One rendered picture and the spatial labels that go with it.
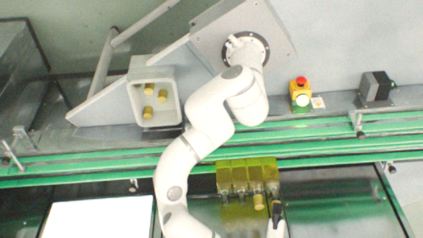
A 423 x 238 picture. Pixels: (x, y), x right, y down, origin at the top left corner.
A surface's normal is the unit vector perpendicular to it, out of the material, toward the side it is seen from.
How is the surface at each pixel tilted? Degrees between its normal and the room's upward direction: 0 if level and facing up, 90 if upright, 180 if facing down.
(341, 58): 0
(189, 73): 0
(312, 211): 90
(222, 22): 5
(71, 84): 90
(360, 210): 90
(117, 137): 90
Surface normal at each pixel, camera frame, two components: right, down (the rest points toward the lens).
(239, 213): -0.07, -0.72
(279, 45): -0.04, 0.66
